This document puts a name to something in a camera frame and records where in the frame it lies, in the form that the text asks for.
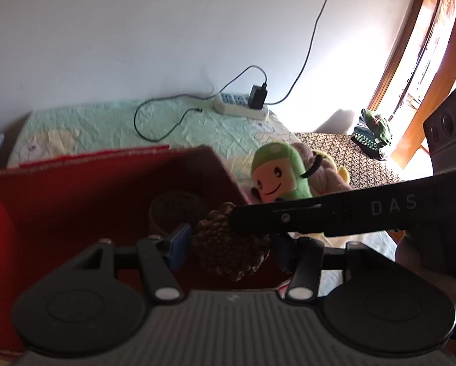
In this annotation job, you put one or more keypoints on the wooden door frame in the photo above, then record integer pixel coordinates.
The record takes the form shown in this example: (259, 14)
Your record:
(414, 45)

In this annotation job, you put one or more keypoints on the brown plush toy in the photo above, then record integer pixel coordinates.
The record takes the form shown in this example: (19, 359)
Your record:
(327, 183)

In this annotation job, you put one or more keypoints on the red cardboard box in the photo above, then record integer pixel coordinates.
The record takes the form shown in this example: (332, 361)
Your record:
(79, 198)

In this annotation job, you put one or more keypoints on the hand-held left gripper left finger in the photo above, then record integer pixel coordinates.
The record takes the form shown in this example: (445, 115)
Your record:
(179, 242)

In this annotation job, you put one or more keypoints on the brown patterned blanket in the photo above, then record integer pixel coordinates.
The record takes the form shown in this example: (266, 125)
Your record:
(327, 145)

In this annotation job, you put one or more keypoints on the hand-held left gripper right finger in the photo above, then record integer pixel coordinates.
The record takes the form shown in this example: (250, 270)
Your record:
(285, 253)

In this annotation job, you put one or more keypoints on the green plush toy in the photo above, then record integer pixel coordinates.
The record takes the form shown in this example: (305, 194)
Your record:
(285, 160)

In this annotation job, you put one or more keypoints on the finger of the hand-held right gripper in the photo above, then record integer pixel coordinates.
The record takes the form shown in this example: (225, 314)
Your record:
(273, 217)

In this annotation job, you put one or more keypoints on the black charger adapter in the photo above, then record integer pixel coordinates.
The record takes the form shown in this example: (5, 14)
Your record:
(257, 97)

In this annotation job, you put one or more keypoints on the person's right hand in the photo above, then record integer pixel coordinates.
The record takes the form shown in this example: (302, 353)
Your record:
(407, 249)

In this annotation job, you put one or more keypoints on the white power strip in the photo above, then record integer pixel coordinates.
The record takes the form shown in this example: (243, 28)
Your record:
(231, 109)

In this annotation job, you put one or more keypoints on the brown pine cone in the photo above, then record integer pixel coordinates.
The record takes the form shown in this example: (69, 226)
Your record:
(228, 247)

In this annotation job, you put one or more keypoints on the pale green quilt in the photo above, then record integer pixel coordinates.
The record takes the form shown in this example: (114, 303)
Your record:
(98, 129)

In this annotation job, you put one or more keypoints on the pile of folded clothes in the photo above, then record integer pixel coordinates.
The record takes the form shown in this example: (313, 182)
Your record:
(372, 133)

